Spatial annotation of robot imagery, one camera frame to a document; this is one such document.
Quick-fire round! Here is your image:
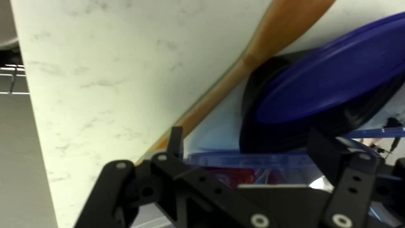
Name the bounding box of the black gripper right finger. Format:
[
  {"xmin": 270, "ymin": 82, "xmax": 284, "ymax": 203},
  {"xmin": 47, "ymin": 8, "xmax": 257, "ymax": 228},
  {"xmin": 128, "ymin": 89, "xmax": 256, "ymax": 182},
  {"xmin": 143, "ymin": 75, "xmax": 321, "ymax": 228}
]
[{"xmin": 309, "ymin": 125, "xmax": 381, "ymax": 228}]

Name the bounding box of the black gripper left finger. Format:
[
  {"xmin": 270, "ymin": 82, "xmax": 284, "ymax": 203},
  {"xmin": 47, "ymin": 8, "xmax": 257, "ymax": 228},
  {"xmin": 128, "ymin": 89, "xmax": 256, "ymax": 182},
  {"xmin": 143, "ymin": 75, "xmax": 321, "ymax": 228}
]
[{"xmin": 75, "ymin": 125, "xmax": 271, "ymax": 228}]

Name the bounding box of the wooden spoon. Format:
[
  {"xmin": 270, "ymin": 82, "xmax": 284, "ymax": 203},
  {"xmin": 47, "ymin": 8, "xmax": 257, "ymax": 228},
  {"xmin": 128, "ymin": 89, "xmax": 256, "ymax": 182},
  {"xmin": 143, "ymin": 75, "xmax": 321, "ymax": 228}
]
[{"xmin": 136, "ymin": 0, "xmax": 338, "ymax": 165}]

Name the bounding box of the translucent lidded food container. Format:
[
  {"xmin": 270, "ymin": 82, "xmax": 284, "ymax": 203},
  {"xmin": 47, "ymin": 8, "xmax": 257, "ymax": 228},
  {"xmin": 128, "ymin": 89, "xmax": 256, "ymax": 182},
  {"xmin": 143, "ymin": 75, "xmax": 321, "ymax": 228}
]
[{"xmin": 184, "ymin": 149, "xmax": 337, "ymax": 188}]

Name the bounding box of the blue plastic plate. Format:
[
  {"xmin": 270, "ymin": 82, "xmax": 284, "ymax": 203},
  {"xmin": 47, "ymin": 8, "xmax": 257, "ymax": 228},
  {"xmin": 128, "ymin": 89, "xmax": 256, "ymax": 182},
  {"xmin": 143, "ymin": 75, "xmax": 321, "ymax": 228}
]
[{"xmin": 256, "ymin": 11, "xmax": 405, "ymax": 125}]

